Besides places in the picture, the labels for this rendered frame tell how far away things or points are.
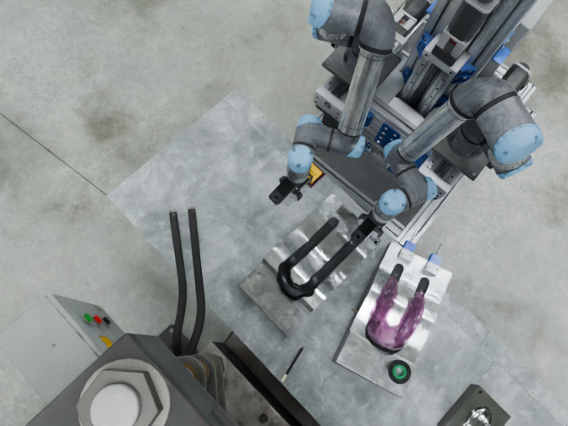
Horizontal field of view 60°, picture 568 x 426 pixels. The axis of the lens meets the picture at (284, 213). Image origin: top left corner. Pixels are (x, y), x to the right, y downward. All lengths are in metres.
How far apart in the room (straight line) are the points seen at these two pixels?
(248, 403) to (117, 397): 1.28
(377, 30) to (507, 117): 0.40
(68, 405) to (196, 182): 1.40
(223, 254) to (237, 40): 1.70
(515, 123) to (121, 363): 1.03
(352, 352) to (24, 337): 1.04
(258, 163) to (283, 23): 1.50
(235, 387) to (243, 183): 0.78
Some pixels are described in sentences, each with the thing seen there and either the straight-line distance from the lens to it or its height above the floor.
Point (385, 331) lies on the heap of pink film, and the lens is 1.85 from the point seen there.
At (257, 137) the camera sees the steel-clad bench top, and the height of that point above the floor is 0.80.
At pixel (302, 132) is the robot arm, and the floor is 1.28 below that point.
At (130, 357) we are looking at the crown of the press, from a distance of 0.69.
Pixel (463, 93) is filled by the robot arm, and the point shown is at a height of 1.56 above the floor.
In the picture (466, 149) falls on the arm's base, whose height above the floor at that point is 1.09.
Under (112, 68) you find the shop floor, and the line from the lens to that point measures 3.26.
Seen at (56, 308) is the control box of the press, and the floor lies 1.47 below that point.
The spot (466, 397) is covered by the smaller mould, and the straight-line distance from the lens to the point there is 1.97.
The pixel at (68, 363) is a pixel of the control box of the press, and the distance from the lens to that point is 1.29.
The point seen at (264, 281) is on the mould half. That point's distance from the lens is 1.83.
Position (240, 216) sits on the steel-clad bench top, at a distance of 1.94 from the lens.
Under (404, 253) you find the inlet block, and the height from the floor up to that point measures 0.88.
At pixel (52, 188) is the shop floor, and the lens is 3.05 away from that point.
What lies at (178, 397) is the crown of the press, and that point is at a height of 2.01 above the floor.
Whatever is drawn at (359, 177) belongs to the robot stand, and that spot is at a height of 0.21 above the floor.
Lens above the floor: 2.68
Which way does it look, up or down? 74 degrees down
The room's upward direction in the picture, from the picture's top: 11 degrees clockwise
